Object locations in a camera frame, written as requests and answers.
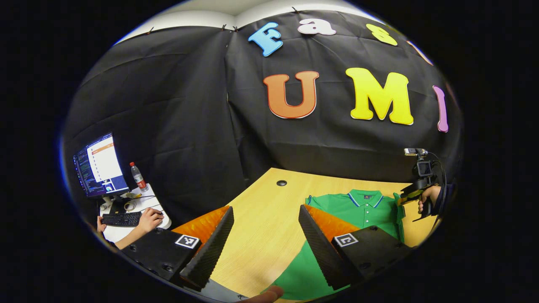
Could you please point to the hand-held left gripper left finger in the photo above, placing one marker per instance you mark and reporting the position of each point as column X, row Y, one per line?
column 214, row 248

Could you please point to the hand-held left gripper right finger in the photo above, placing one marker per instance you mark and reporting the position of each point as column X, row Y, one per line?
column 322, row 252

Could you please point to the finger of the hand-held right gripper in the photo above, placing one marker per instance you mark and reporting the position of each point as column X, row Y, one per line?
column 410, row 195

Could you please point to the green T-shirt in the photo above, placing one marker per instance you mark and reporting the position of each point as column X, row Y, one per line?
column 370, row 216

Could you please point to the black table grommet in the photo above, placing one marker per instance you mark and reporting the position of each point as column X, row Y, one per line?
column 281, row 183

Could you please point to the small white desk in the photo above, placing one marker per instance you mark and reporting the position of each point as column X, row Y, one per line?
column 149, row 201

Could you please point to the black keyboard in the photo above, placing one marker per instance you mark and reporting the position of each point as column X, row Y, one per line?
column 122, row 219

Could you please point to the clear red-capped plastic bottle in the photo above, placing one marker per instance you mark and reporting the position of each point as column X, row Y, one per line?
column 139, row 179

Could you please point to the black backdrop cloth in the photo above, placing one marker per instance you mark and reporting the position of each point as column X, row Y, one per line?
column 189, row 126

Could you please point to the computer monitor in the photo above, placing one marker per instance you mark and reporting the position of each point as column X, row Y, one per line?
column 101, row 166

